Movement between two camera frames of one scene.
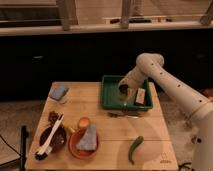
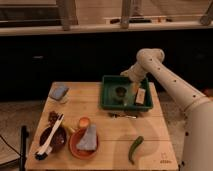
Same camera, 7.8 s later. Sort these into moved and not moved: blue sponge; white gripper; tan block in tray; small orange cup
Moved: white gripper
Not moved: tan block in tray; small orange cup; blue sponge
